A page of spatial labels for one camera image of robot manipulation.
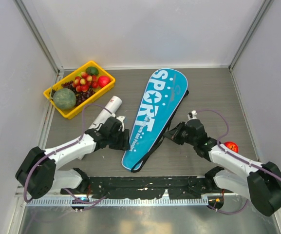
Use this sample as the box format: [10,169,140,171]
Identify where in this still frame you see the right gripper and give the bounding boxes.
[164,121,197,146]

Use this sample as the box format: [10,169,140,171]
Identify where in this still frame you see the white shuttlecock tube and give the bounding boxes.
[78,95,123,161]

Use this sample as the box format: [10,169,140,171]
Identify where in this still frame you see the blue racket bag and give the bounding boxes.
[121,68,189,173]

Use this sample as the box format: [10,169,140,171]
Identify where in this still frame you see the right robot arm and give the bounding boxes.
[164,119,281,216]

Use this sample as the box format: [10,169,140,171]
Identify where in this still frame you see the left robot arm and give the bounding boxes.
[15,116,130,199]

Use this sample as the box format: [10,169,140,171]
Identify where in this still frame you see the red apple in bin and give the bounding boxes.
[97,76,111,88]

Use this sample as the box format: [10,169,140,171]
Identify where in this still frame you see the dark purple grapes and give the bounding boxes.
[61,81,95,106]

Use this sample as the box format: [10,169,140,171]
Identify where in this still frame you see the red apple on table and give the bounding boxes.
[224,141,239,153]

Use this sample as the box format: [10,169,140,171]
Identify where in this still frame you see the red cherry bunch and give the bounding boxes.
[72,72,99,92]

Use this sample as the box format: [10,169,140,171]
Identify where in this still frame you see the green melon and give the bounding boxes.
[53,88,76,110]

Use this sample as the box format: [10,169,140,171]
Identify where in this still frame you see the green lime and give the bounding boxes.
[86,66,99,76]

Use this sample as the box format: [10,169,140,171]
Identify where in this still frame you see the yellow plastic bin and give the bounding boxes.
[43,60,115,119]

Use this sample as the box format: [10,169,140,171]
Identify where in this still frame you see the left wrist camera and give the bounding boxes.
[115,116,125,132]

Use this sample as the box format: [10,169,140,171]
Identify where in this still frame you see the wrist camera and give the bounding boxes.
[187,110,197,120]
[115,116,125,132]

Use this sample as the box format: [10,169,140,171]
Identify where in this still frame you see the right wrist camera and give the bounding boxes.
[187,110,197,120]

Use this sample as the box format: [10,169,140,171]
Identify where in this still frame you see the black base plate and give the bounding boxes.
[60,175,233,199]

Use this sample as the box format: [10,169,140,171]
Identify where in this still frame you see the white cable duct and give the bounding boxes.
[27,196,208,207]

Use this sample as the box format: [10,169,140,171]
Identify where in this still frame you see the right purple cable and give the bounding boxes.
[196,109,281,215]

